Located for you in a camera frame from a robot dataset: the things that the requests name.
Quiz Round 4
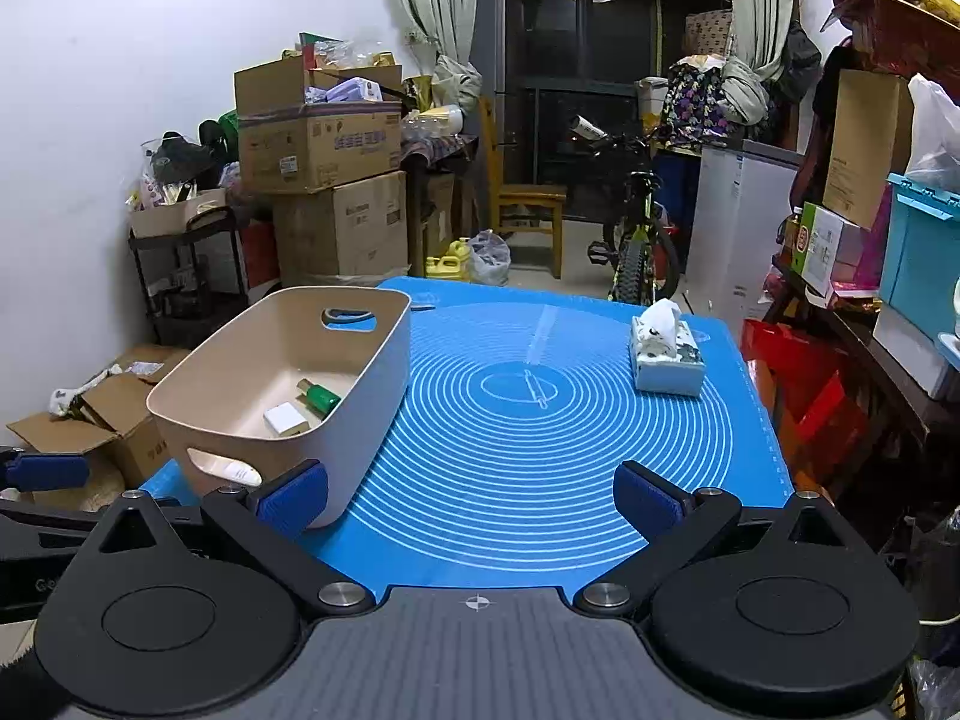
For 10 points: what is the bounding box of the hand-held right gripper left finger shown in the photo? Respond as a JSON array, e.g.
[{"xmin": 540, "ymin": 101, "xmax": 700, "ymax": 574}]
[{"xmin": 97, "ymin": 459, "xmax": 374, "ymax": 620}]

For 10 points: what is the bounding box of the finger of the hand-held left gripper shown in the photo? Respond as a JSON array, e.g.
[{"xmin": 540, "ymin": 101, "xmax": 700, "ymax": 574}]
[{"xmin": 0, "ymin": 447, "xmax": 92, "ymax": 494}]

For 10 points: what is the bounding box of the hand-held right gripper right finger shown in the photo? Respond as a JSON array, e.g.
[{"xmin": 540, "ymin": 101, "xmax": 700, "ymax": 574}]
[{"xmin": 574, "ymin": 462, "xmax": 852, "ymax": 617}]

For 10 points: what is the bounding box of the white pill bottle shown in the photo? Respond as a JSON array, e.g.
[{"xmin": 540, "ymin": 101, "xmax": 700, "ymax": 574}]
[{"xmin": 202, "ymin": 457, "xmax": 263, "ymax": 486}]

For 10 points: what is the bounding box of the white charger plug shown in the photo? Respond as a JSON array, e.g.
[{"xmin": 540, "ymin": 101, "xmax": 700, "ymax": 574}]
[{"xmin": 263, "ymin": 403, "xmax": 311, "ymax": 436}]

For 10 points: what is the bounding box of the small green bottle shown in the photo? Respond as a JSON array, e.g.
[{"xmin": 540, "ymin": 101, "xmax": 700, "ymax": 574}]
[{"xmin": 296, "ymin": 379, "xmax": 342, "ymax": 417}]

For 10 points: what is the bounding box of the beige plastic storage bin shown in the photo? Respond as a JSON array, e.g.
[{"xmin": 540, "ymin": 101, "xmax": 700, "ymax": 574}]
[{"xmin": 146, "ymin": 286, "xmax": 412, "ymax": 530}]

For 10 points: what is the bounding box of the torn cardboard box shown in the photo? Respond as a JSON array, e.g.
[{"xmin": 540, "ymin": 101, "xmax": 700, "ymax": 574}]
[{"xmin": 7, "ymin": 345, "xmax": 192, "ymax": 492}]

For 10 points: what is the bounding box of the blue silicone baking mat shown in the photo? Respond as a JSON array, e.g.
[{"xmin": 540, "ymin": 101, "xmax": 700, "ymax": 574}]
[{"xmin": 139, "ymin": 276, "xmax": 796, "ymax": 605}]

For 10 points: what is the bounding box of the patterned tissue box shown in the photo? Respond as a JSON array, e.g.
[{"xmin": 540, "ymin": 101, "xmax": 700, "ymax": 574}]
[{"xmin": 628, "ymin": 298, "xmax": 707, "ymax": 395}]

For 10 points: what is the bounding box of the red gift bag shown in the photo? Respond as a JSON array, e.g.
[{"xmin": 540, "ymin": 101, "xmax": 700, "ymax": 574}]
[{"xmin": 741, "ymin": 319, "xmax": 863, "ymax": 481}]

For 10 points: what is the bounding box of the black utility cart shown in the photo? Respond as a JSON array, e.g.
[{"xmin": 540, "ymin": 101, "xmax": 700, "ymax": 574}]
[{"xmin": 127, "ymin": 206, "xmax": 252, "ymax": 346}]

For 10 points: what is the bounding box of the black and green bicycle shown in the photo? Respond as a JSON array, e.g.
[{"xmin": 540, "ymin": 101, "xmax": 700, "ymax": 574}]
[{"xmin": 570, "ymin": 114, "xmax": 683, "ymax": 306}]

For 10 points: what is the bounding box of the red and white box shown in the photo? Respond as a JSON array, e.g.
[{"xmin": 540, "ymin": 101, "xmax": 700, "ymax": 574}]
[{"xmin": 240, "ymin": 221, "xmax": 280, "ymax": 290}]

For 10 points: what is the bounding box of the large stacked cardboard box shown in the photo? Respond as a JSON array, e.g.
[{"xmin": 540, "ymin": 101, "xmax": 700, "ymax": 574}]
[{"xmin": 272, "ymin": 171, "xmax": 410, "ymax": 286}]

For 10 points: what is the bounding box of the yellow plastic jug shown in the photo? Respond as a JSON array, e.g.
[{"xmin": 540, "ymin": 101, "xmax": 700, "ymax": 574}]
[{"xmin": 425, "ymin": 237, "xmax": 473, "ymax": 282}]

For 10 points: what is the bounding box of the small cardboard box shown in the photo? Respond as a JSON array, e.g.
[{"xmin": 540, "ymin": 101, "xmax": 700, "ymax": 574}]
[{"xmin": 129, "ymin": 187, "xmax": 228, "ymax": 239}]

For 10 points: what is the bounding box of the clear plastic bag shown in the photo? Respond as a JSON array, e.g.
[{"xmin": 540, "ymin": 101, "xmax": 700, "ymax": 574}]
[{"xmin": 469, "ymin": 230, "xmax": 512, "ymax": 286}]

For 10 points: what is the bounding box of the green and white carton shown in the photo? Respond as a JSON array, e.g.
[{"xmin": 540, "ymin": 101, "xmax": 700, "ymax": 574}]
[{"xmin": 799, "ymin": 202, "xmax": 863, "ymax": 297}]

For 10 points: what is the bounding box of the wooden chair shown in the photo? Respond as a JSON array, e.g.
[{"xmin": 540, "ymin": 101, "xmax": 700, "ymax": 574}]
[{"xmin": 480, "ymin": 97, "xmax": 569, "ymax": 278}]

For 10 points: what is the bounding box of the open cardboard box with clutter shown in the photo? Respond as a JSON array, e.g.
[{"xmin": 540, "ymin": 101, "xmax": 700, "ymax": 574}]
[{"xmin": 234, "ymin": 56, "xmax": 404, "ymax": 194}]

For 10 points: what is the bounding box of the blue plastic crate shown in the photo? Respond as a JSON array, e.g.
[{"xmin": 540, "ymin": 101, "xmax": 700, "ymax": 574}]
[{"xmin": 879, "ymin": 172, "xmax": 960, "ymax": 342}]

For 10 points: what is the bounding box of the tall flat cardboard box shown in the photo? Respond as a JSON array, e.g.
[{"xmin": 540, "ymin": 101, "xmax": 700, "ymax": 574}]
[{"xmin": 823, "ymin": 69, "xmax": 914, "ymax": 230}]

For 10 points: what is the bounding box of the white plastic bag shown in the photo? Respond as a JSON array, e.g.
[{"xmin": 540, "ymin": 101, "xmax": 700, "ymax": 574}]
[{"xmin": 906, "ymin": 73, "xmax": 960, "ymax": 173}]

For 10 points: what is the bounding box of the pale green curtain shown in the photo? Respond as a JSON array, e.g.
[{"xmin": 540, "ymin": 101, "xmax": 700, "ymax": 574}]
[
  {"xmin": 724, "ymin": 0, "xmax": 796, "ymax": 125},
  {"xmin": 377, "ymin": 0, "xmax": 481, "ymax": 117}
]

